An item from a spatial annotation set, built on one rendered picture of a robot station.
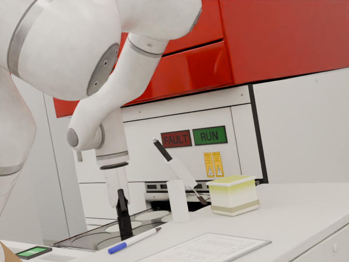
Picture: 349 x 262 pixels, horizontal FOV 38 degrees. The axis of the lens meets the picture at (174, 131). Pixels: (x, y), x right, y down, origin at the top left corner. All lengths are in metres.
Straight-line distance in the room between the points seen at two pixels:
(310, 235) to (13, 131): 0.47
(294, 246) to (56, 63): 0.44
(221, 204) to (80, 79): 0.54
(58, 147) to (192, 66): 3.47
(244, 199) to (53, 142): 3.86
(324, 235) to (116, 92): 0.58
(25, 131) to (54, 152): 4.14
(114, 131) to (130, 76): 0.17
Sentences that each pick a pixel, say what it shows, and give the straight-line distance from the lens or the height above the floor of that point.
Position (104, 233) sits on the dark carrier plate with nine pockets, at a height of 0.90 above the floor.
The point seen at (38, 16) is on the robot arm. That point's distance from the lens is 0.58.
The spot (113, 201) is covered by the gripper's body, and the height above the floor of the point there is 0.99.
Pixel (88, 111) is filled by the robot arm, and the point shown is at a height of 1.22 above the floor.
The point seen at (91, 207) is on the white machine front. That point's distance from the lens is 1.88.
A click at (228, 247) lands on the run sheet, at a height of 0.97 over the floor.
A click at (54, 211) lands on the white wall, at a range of 5.02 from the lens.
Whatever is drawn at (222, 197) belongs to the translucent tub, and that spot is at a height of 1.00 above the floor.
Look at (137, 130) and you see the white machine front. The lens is 1.60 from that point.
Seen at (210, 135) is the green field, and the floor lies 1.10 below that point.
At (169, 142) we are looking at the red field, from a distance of 1.50.
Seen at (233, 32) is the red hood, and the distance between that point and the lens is 1.30.
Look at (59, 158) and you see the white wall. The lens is 4.75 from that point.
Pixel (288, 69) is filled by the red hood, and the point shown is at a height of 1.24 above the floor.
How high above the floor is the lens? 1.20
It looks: 3 degrees down
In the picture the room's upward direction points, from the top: 10 degrees counter-clockwise
